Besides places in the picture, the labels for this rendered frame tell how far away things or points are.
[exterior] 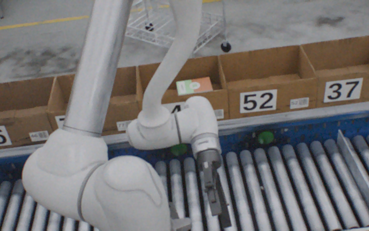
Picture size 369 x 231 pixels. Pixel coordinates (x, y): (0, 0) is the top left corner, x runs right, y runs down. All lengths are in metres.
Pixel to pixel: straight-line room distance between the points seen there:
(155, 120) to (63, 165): 0.39
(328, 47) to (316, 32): 2.22
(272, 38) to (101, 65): 3.39
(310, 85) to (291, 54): 0.29
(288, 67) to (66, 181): 1.47
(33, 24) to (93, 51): 4.28
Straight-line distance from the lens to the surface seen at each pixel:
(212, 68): 2.28
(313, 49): 2.35
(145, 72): 2.26
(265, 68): 2.33
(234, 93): 2.02
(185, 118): 1.48
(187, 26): 1.27
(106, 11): 1.22
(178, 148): 2.08
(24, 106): 2.45
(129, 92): 2.33
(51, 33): 5.16
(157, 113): 1.44
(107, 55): 1.20
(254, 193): 1.97
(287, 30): 4.62
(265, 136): 2.10
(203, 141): 1.45
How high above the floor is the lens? 2.22
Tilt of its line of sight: 38 degrees down
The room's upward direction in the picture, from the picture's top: 7 degrees counter-clockwise
